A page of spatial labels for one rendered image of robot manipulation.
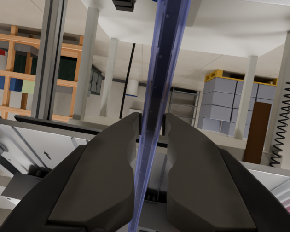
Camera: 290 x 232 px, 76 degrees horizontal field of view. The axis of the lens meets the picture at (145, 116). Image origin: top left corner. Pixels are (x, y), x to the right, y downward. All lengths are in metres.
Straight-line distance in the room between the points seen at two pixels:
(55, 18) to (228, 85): 3.62
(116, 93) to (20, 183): 7.54
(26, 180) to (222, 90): 3.71
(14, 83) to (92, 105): 4.79
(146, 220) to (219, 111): 3.60
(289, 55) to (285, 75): 0.06
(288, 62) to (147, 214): 0.60
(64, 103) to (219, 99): 6.36
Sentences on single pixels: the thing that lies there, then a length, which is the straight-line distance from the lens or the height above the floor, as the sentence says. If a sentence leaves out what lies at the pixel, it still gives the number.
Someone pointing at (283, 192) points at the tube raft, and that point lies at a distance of 0.31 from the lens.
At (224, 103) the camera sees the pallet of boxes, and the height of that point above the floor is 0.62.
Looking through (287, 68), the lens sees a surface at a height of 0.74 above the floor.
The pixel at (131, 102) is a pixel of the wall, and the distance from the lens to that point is 7.84.
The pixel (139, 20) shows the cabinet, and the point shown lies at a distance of 0.74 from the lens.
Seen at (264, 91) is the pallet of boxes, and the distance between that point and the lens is 4.28.
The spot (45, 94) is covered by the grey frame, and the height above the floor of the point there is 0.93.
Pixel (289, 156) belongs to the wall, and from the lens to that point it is 10.31.
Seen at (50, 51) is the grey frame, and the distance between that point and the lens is 0.58.
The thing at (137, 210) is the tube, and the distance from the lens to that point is 0.26.
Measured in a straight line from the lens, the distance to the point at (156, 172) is 0.30.
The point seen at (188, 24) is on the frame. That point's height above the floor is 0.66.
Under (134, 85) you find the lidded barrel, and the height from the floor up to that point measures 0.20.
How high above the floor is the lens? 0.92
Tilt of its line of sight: 3 degrees up
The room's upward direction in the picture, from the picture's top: 171 degrees counter-clockwise
